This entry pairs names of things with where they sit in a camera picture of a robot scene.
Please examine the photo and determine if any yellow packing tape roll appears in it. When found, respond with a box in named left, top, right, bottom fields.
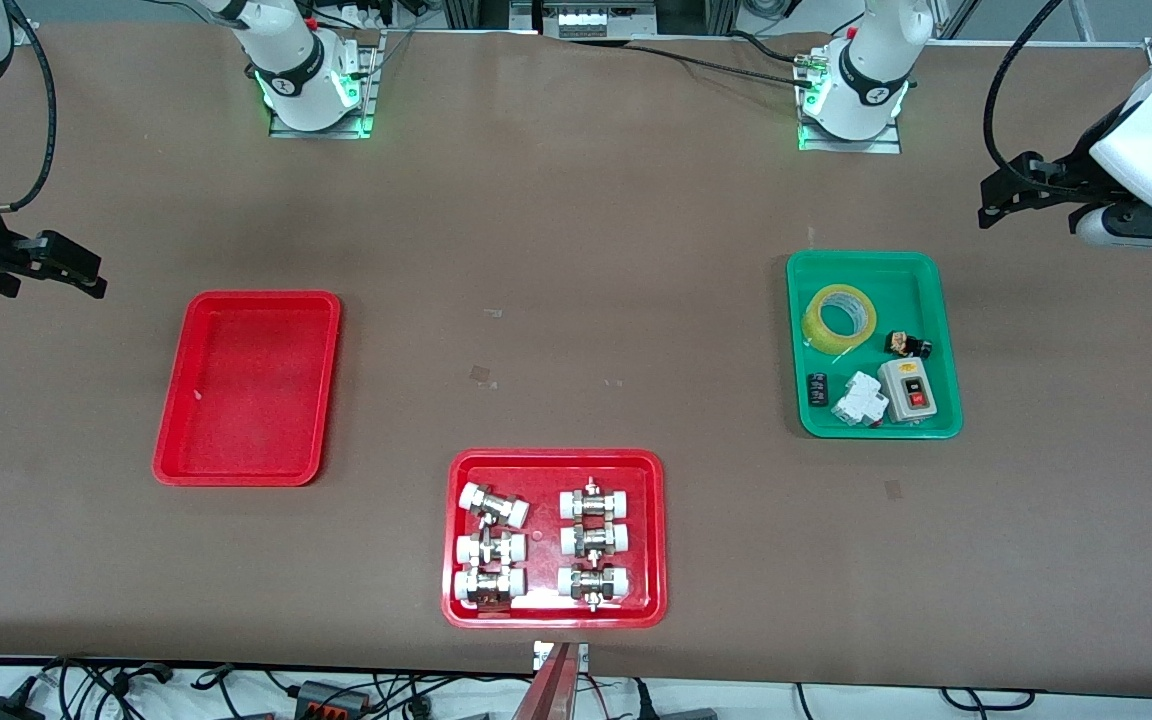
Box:
left=802, top=283, right=878, bottom=353

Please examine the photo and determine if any green plastic tray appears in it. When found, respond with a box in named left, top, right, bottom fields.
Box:
left=786, top=250, right=965, bottom=441

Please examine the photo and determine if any red plastic tray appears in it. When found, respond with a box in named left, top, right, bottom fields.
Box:
left=152, top=290, right=343, bottom=488

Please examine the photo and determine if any red tray holding pipe fittings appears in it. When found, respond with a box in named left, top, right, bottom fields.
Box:
left=441, top=448, right=669, bottom=630

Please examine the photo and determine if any white circuit breaker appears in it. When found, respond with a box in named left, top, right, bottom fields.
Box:
left=831, top=371, right=887, bottom=430

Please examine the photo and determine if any white power strip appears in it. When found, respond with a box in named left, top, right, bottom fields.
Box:
left=556, top=4, right=637, bottom=39

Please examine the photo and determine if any white capped brass pipe fitting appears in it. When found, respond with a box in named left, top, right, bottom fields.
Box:
left=559, top=478, right=633, bottom=521
left=458, top=482, right=531, bottom=529
left=556, top=562, right=632, bottom=612
left=454, top=530, right=527, bottom=568
left=453, top=566, right=527, bottom=609
left=559, top=520, right=631, bottom=560

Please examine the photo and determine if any black orange connector box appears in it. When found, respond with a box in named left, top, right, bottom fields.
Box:
left=294, top=680, right=373, bottom=719

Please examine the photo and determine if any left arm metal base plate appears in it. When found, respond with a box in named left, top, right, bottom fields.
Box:
left=798, top=50, right=904, bottom=154

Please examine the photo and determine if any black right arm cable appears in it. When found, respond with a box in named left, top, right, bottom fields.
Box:
left=0, top=0, right=58, bottom=214

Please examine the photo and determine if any grey on-off switch box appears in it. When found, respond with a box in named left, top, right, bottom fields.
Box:
left=879, top=357, right=938, bottom=424

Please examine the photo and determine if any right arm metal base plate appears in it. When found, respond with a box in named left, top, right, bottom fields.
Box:
left=269, top=28, right=379, bottom=139

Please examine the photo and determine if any black table cable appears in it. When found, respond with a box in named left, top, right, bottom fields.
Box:
left=626, top=42, right=819, bottom=87

